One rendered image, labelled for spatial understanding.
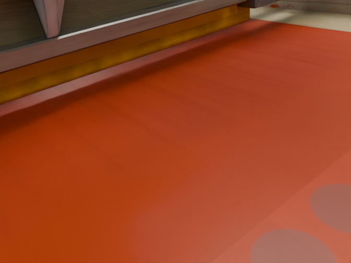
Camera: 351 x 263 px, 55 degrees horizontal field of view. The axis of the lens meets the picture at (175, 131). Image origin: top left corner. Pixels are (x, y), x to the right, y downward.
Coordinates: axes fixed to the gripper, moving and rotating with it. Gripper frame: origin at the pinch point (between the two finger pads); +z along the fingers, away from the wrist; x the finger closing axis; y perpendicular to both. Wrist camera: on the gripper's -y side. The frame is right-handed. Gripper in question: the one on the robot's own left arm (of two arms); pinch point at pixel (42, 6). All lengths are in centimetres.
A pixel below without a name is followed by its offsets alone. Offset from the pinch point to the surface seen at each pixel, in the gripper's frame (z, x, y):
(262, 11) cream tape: 5.4, -2.8, -23.5
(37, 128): 5.3, 4.0, 3.3
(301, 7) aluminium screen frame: 5.1, 0.7, -25.3
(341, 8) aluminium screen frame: 4.9, 4.9, -25.3
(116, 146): 5.3, 8.9, 1.3
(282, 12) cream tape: 5.4, -0.3, -23.7
